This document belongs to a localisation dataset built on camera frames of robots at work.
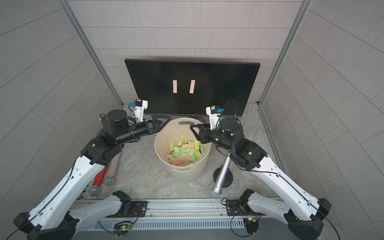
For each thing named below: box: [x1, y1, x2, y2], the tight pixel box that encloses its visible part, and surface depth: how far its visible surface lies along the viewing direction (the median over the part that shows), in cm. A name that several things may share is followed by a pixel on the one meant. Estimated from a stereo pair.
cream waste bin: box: [154, 117, 212, 184], surface depth 82 cm
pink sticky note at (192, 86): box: [189, 79, 196, 94], surface depth 74 cm
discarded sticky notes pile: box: [166, 138, 201, 167], surface depth 83 cm
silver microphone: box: [211, 151, 232, 200], surface depth 67 cm
